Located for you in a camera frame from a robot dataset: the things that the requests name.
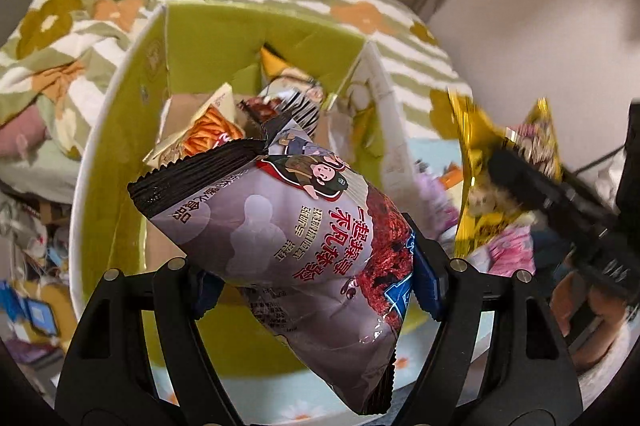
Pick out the grey maroon snack bag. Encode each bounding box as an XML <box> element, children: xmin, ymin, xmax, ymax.
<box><xmin>128</xmin><ymin>114</ymin><xmax>414</xmax><ymax>415</ymax></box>

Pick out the person's right hand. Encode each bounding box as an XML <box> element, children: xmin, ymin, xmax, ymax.
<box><xmin>550</xmin><ymin>271</ymin><xmax>630</xmax><ymax>376</ymax></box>

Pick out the gold snack bag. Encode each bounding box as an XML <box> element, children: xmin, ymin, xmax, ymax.
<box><xmin>448</xmin><ymin>92</ymin><xmax>562</xmax><ymax>258</ymax></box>

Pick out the orange fries snack bag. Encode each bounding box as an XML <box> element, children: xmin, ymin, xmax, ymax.
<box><xmin>143</xmin><ymin>82</ymin><xmax>245</xmax><ymax>168</ymax></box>

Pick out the black cable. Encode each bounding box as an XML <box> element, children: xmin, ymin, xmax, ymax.
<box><xmin>569</xmin><ymin>145</ymin><xmax>626</xmax><ymax>175</ymax></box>

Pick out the green cardboard box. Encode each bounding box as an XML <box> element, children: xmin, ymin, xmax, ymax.
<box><xmin>68</xmin><ymin>0</ymin><xmax>436</xmax><ymax>380</ymax></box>

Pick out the purple snack bag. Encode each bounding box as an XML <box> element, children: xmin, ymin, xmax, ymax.
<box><xmin>416</xmin><ymin>160</ymin><xmax>459</xmax><ymax>240</ymax></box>

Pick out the orange cream snack bag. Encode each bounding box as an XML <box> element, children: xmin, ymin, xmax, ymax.
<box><xmin>258</xmin><ymin>45</ymin><xmax>326</xmax><ymax>136</ymax></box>

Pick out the pink pillow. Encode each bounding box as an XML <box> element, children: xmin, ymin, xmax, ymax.
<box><xmin>0</xmin><ymin>105</ymin><xmax>47</xmax><ymax>160</ymax></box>

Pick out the light blue daisy cloth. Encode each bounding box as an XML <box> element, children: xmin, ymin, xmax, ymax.
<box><xmin>150</xmin><ymin>134</ymin><xmax>497</xmax><ymax>426</ymax></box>

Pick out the striped floral blanket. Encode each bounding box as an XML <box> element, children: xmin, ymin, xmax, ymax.
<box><xmin>1</xmin><ymin>0</ymin><xmax>470</xmax><ymax>203</ymax></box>

